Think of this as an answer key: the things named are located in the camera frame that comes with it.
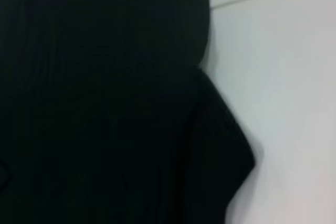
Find black shirt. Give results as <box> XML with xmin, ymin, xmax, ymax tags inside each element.
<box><xmin>0</xmin><ymin>0</ymin><xmax>257</xmax><ymax>224</ymax></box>

